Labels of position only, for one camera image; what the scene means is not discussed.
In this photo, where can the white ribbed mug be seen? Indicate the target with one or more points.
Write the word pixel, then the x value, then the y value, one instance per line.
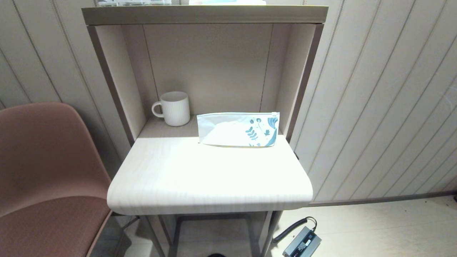
pixel 175 109

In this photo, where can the light wood shelf table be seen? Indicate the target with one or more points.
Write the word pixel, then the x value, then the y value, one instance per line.
pixel 214 64

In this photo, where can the white pouch blue floral print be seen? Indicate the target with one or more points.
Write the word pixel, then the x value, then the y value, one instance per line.
pixel 228 132

